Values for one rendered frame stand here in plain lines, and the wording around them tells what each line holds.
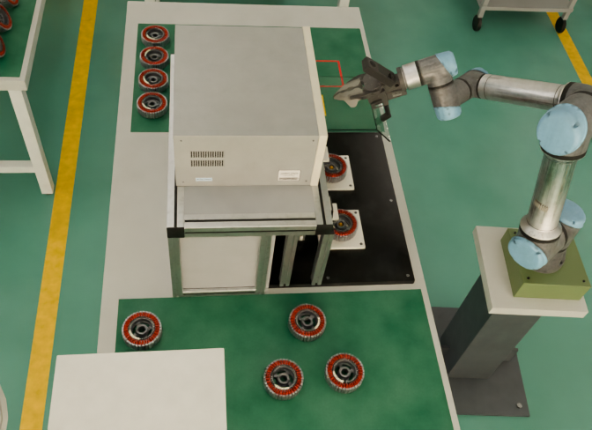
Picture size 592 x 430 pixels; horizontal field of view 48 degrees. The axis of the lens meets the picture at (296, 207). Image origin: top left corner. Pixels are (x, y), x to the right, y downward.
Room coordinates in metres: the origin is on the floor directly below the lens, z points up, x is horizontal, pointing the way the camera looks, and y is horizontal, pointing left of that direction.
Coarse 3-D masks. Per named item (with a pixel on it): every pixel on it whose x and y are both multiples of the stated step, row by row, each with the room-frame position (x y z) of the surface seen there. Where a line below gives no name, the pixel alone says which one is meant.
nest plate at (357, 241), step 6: (348, 210) 1.37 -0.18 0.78; (354, 210) 1.37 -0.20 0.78; (336, 222) 1.31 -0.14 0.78; (360, 222) 1.33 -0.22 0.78; (360, 228) 1.30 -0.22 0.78; (360, 234) 1.28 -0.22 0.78; (318, 240) 1.23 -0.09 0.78; (354, 240) 1.25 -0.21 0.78; (360, 240) 1.25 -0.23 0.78; (336, 246) 1.21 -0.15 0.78; (342, 246) 1.22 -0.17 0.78; (348, 246) 1.22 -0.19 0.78; (354, 246) 1.23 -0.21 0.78; (360, 246) 1.23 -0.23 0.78
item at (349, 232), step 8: (344, 216) 1.32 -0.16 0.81; (352, 216) 1.32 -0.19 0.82; (336, 224) 1.28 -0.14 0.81; (344, 224) 1.29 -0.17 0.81; (352, 224) 1.29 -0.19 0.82; (336, 232) 1.24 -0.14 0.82; (344, 232) 1.25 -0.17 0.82; (352, 232) 1.26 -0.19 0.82; (336, 240) 1.23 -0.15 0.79; (344, 240) 1.23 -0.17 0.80
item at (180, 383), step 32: (128, 352) 0.56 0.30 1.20; (160, 352) 0.57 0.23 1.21; (192, 352) 0.59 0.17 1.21; (224, 352) 0.60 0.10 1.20; (64, 384) 0.47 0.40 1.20; (96, 384) 0.48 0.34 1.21; (128, 384) 0.49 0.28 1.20; (160, 384) 0.50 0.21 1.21; (192, 384) 0.52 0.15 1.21; (224, 384) 0.53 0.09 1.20; (64, 416) 0.41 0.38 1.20; (96, 416) 0.42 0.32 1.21; (128, 416) 0.43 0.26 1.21; (160, 416) 0.44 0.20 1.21; (192, 416) 0.45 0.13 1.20; (224, 416) 0.46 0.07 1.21
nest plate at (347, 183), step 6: (342, 156) 1.60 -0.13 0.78; (348, 156) 1.61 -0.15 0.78; (348, 162) 1.58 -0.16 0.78; (348, 168) 1.55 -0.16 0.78; (348, 174) 1.52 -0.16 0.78; (348, 180) 1.50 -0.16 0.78; (330, 186) 1.46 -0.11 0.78; (336, 186) 1.46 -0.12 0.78; (342, 186) 1.47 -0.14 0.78; (348, 186) 1.47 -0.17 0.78
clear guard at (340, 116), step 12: (324, 84) 1.65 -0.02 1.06; (336, 84) 1.66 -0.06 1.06; (324, 96) 1.59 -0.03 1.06; (336, 108) 1.54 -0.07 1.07; (348, 108) 1.55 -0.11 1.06; (360, 108) 1.56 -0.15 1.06; (372, 108) 1.57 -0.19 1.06; (336, 120) 1.49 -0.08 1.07; (348, 120) 1.50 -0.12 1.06; (360, 120) 1.51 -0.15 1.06; (372, 120) 1.52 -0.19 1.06; (384, 132) 1.51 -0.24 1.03
